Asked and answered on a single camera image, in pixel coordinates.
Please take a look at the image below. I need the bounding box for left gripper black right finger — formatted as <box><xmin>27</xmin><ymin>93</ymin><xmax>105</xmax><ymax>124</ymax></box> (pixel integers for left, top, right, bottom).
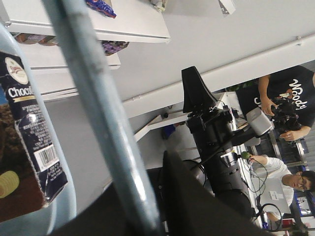
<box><xmin>162</xmin><ymin>151</ymin><xmax>270</xmax><ymax>236</ymax></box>

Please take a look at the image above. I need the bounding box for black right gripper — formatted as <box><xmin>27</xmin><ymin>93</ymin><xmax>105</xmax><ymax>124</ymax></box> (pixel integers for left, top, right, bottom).
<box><xmin>181</xmin><ymin>66</ymin><xmax>233</xmax><ymax>157</ymax></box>

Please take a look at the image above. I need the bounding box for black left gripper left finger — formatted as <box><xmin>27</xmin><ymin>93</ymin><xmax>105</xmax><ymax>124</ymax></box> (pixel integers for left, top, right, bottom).
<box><xmin>50</xmin><ymin>184</ymin><xmax>133</xmax><ymax>236</ymax></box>

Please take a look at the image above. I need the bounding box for light blue shopping basket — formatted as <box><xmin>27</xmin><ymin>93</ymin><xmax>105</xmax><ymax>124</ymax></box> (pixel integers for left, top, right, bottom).
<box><xmin>0</xmin><ymin>0</ymin><xmax>164</xmax><ymax>236</ymax></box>

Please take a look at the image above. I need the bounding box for blue Chocofolo cookie box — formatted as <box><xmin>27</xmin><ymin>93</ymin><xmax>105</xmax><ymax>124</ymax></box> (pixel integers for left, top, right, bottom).
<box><xmin>0</xmin><ymin>52</ymin><xmax>67</xmax><ymax>222</ymax></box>

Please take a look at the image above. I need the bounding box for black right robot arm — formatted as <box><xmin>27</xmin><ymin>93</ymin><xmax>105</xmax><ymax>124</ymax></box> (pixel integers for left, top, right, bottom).
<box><xmin>181</xmin><ymin>66</ymin><xmax>255</xmax><ymax>220</ymax></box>

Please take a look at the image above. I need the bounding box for person in white shirt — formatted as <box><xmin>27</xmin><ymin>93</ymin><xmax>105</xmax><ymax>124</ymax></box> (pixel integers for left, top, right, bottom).
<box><xmin>248</xmin><ymin>154</ymin><xmax>315</xmax><ymax>222</ymax></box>

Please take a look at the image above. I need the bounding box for person in black shirt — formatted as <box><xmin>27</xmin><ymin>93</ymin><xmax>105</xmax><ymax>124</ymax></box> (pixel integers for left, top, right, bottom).
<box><xmin>236</xmin><ymin>65</ymin><xmax>315</xmax><ymax>141</ymax></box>

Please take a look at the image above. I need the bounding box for white store shelf unit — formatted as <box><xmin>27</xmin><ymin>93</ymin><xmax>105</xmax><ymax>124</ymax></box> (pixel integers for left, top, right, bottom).
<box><xmin>0</xmin><ymin>0</ymin><xmax>170</xmax><ymax>101</ymax></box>

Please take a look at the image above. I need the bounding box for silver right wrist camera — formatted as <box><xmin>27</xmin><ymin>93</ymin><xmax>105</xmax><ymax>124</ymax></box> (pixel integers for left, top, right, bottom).
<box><xmin>246</xmin><ymin>107</ymin><xmax>273</xmax><ymax>136</ymax></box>

